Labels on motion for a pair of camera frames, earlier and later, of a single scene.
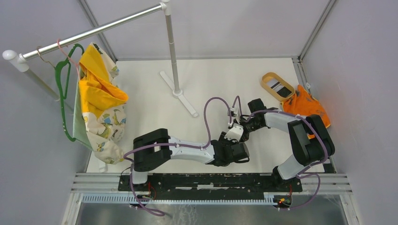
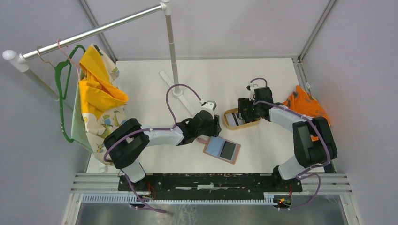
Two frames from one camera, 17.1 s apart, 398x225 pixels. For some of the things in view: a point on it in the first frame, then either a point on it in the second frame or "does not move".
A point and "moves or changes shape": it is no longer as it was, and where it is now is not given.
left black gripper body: [225, 142] → [211, 130]
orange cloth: [302, 103] does not move
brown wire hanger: [44, 61] does not move
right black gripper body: [250, 126] → [252, 111]
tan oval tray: [268, 76] moves or changes shape
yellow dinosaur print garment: [99, 118] does not move
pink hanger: [68, 56] does not move
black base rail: [214, 185] does not move
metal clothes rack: [19, 60] does not move
